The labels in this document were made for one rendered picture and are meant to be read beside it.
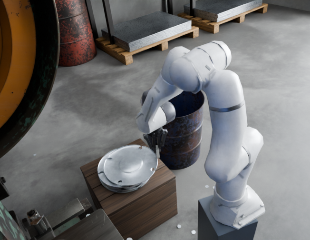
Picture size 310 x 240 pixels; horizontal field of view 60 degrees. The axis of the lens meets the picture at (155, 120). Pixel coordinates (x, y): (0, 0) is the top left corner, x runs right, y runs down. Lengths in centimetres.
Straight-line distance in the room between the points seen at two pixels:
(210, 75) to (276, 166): 134
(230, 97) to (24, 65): 58
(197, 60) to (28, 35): 47
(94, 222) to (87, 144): 149
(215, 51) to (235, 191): 50
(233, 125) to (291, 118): 168
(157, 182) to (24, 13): 99
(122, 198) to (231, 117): 77
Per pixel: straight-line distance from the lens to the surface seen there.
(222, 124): 85
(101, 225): 83
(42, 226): 95
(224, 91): 81
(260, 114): 249
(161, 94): 100
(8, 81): 85
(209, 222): 120
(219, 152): 88
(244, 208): 115
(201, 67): 82
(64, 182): 206
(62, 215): 107
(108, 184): 142
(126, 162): 148
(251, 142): 96
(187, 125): 168
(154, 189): 143
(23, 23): 81
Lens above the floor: 147
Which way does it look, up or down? 38 degrees down
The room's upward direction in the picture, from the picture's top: 6 degrees counter-clockwise
